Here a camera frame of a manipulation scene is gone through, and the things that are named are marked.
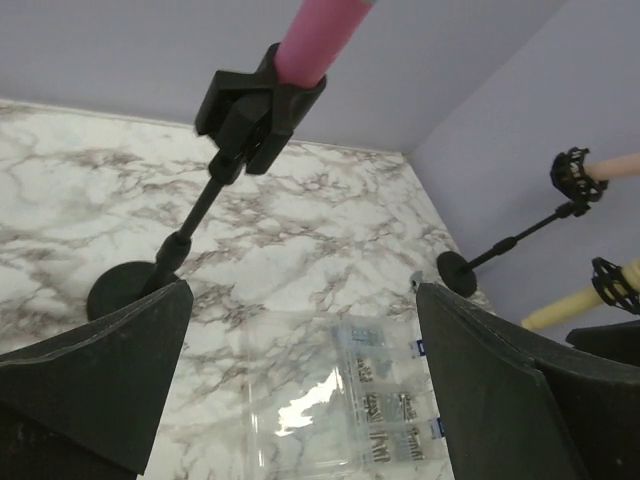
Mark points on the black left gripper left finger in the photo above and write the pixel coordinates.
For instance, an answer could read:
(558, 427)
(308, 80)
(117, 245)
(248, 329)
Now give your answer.
(87, 403)

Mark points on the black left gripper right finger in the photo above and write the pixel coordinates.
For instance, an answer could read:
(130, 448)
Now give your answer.
(517, 405)

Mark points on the black round-base microphone stand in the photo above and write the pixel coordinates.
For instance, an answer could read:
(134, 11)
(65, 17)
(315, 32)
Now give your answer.
(250, 117)

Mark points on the yellow toy microphone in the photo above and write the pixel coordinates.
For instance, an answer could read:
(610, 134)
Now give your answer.
(575, 305)

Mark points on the beige pink toy microphone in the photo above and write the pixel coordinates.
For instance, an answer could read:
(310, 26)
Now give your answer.
(615, 168)

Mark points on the clear plastic screw box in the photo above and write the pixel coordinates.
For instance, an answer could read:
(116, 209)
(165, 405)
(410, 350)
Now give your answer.
(338, 397)

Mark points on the orange handled adjustable wrench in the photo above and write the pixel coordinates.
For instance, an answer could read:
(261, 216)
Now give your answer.
(416, 279)

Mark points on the black tripod stand shock mount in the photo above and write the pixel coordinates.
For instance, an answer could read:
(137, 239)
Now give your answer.
(617, 342)

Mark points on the black stand with shock mount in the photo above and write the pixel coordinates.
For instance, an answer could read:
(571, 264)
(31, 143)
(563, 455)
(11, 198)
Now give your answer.
(569, 176)

